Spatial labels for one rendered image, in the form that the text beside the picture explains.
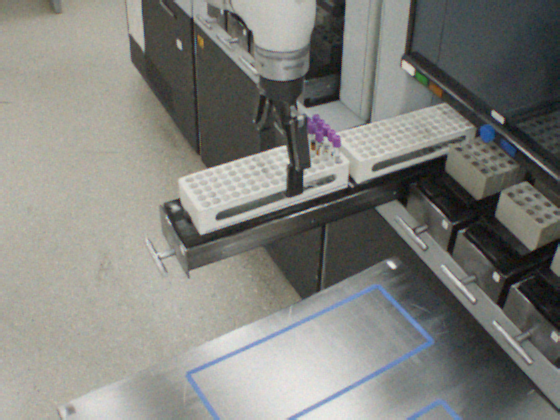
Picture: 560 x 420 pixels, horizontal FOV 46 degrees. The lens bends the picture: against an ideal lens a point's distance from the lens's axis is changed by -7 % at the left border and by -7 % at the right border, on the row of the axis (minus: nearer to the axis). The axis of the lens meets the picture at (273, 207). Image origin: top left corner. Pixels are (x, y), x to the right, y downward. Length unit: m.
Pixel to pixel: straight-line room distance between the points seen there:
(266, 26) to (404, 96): 0.48
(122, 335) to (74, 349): 0.15
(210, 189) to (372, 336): 0.39
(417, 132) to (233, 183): 0.40
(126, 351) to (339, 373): 1.17
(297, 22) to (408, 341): 0.51
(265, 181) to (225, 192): 0.07
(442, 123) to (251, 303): 1.00
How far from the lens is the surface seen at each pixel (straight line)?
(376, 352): 1.05
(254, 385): 1.00
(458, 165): 1.36
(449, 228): 1.31
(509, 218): 1.28
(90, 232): 2.50
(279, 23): 1.07
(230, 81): 2.09
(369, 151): 1.34
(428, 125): 1.44
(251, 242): 1.26
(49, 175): 2.80
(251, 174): 1.26
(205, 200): 1.21
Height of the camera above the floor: 1.64
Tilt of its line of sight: 41 degrees down
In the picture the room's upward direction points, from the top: 1 degrees clockwise
